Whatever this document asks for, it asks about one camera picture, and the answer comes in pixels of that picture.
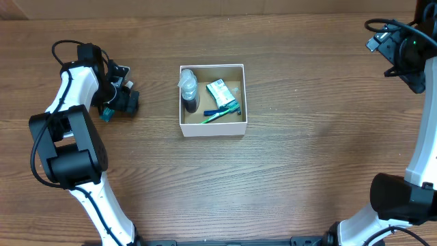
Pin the red white toothpaste tube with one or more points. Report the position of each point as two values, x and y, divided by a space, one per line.
126 101

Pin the green white soap packet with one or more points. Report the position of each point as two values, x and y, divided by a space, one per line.
220 93

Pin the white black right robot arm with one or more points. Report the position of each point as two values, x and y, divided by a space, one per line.
399 202

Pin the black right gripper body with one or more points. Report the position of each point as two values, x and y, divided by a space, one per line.
403 52

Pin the green white toothbrush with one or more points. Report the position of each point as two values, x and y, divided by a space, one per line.
213 118

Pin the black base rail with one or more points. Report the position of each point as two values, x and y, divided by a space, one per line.
293 241

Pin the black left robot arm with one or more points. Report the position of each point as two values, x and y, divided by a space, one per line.
68 152

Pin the blue disposable razor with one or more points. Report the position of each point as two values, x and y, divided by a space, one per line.
221 112

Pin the clear bottle with dark liquid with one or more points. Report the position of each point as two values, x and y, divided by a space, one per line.
189 90

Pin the white cardboard box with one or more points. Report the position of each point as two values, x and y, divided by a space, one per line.
192 124

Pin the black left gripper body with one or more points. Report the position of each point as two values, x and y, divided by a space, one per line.
115 97

